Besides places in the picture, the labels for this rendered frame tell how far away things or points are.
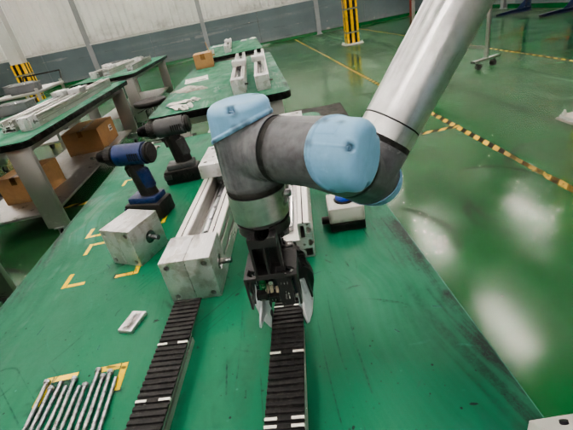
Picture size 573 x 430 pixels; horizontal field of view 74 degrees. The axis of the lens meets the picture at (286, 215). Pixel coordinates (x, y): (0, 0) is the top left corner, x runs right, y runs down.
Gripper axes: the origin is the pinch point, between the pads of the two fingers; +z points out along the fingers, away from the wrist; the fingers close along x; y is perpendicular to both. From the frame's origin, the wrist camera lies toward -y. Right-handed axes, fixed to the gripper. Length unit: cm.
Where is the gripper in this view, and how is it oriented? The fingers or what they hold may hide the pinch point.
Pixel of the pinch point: (288, 315)
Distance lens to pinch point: 63.8
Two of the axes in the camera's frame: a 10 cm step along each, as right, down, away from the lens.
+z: 1.7, 8.6, 4.8
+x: 9.9, -1.4, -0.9
